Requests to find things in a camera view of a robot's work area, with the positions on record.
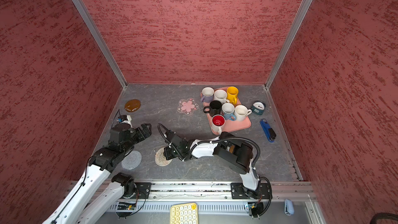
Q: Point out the blue stapler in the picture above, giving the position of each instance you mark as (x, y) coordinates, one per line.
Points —
(268, 131)

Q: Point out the grey round coaster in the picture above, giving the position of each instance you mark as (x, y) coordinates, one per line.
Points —
(132, 160)

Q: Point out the white mug back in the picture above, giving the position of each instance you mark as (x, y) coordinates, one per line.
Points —
(221, 96)

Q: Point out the white mug right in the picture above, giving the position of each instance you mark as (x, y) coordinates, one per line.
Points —
(241, 112)

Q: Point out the pink flower coaster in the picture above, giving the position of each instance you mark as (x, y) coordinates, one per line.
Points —
(187, 106)

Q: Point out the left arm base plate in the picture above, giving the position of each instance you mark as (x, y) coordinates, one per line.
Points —
(137, 190)

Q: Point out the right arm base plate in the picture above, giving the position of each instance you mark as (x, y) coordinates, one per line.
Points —
(238, 191)

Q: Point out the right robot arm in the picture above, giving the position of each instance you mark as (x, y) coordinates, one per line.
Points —
(236, 153)

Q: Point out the black mug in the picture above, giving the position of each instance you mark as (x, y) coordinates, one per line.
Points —
(214, 108)

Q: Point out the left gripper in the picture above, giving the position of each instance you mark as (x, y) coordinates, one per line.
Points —
(147, 131)

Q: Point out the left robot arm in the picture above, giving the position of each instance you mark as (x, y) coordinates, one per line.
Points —
(79, 207)

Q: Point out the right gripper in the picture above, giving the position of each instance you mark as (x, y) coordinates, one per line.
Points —
(169, 155)

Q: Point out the beige woven round coaster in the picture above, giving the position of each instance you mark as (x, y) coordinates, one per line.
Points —
(160, 158)

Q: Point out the yellow mug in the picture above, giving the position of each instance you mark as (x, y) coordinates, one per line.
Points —
(232, 95)

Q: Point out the yellow keypad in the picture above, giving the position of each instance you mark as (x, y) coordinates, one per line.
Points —
(186, 213)

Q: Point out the dark glossy brown coaster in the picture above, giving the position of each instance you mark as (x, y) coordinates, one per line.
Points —
(132, 105)

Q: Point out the black cable corner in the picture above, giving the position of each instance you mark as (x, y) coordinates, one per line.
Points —
(381, 216)

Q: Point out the red inside white mug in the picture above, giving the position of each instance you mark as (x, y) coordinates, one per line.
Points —
(217, 124)

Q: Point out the purple mug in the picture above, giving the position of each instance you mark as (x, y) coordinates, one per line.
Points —
(207, 95)

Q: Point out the blue mug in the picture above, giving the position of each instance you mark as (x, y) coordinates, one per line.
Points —
(228, 110)

